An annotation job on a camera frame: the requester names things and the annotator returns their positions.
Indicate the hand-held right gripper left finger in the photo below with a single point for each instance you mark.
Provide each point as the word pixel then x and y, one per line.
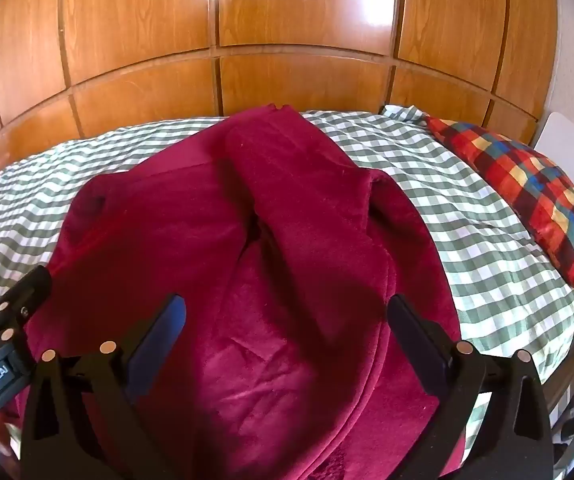
pixel 167 332

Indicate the wooden panelled wardrobe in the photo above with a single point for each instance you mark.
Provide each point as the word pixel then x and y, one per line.
pixel 292 20

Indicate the dark red fleece garment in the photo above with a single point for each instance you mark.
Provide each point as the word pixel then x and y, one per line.
pixel 277 240

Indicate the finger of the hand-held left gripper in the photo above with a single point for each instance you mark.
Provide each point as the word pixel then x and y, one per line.
pixel 22 300

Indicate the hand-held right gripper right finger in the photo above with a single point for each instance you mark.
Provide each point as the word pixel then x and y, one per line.
pixel 412 342

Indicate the green white checkered bed sheet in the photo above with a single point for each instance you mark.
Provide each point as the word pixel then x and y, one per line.
pixel 467 210

